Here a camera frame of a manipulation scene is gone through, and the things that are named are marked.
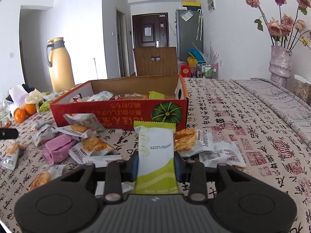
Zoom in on cracker packet bottom left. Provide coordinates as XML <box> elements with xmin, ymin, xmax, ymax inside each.
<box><xmin>28</xmin><ymin>165</ymin><xmax>65</xmax><ymax>191</ymax></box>

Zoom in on yellow thermos jug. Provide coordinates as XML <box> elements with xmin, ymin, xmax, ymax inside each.
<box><xmin>46</xmin><ymin>37</ymin><xmax>75</xmax><ymax>93</ymax></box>

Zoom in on pink snack packet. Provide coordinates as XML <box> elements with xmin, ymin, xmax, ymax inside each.
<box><xmin>43</xmin><ymin>134</ymin><xmax>78</xmax><ymax>165</ymax></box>

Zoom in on pink ribbed flower vase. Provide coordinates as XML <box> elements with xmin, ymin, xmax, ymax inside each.
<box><xmin>268</xmin><ymin>46</ymin><xmax>292</xmax><ymax>88</ymax></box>

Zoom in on white cracker packet by box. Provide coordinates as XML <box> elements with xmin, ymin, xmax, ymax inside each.
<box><xmin>56</xmin><ymin>113</ymin><xmax>104</xmax><ymax>141</ymax></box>

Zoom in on metal wire storage rack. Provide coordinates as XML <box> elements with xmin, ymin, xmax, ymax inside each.
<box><xmin>197</xmin><ymin>63</ymin><xmax>218</xmax><ymax>79</ymax></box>

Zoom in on brown wooden chair back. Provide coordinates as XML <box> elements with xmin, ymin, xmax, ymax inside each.
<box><xmin>133</xmin><ymin>47</ymin><xmax>178</xmax><ymax>76</ymax></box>

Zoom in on dark brown entrance door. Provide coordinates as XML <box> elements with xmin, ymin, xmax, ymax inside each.
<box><xmin>132</xmin><ymin>13</ymin><xmax>169</xmax><ymax>48</ymax></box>

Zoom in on dried pink rose bouquet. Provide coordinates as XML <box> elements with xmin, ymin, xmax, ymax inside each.
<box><xmin>246</xmin><ymin>0</ymin><xmax>310</xmax><ymax>51</ymax></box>

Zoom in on white cracker packet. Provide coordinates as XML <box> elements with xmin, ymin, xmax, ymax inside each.
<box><xmin>69</xmin><ymin>137</ymin><xmax>114</xmax><ymax>164</ymax></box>
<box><xmin>56</xmin><ymin>113</ymin><xmax>104</xmax><ymax>141</ymax></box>
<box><xmin>173</xmin><ymin>128</ymin><xmax>215</xmax><ymax>157</ymax></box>
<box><xmin>1</xmin><ymin>143</ymin><xmax>27</xmax><ymax>170</ymax></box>

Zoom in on folded grey patterned blanket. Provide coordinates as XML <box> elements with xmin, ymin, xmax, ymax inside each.
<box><xmin>234</xmin><ymin>78</ymin><xmax>311</xmax><ymax>147</ymax></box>

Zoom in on orange mandarin rear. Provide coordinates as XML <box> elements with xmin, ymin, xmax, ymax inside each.
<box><xmin>24</xmin><ymin>104</ymin><xmax>37</xmax><ymax>116</ymax></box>

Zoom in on red cardboard pumpkin box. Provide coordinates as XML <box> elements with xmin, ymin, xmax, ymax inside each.
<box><xmin>50</xmin><ymin>75</ymin><xmax>189</xmax><ymax>130</ymax></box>

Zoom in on yellow box on refrigerator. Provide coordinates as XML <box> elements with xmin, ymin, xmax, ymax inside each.
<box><xmin>182</xmin><ymin>2</ymin><xmax>201</xmax><ymax>10</ymax></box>

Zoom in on green white snack packet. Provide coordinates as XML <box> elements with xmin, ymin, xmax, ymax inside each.
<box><xmin>133</xmin><ymin>121</ymin><xmax>179</xmax><ymax>195</ymax></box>

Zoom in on white flat packet far right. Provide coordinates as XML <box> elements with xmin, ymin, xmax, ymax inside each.
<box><xmin>199</xmin><ymin>142</ymin><xmax>246</xmax><ymax>168</ymax></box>

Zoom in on grey refrigerator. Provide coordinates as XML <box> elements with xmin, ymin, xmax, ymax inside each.
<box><xmin>176</xmin><ymin>6</ymin><xmax>204</xmax><ymax>62</ymax></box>

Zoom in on orange mandarin front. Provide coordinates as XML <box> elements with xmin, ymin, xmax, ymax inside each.
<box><xmin>14</xmin><ymin>108</ymin><xmax>26</xmax><ymax>123</ymax></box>

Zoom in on orange mandarin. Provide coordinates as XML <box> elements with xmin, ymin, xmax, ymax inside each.
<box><xmin>14</xmin><ymin>108</ymin><xmax>26</xmax><ymax>123</ymax></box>
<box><xmin>24</xmin><ymin>104</ymin><xmax>37</xmax><ymax>116</ymax></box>

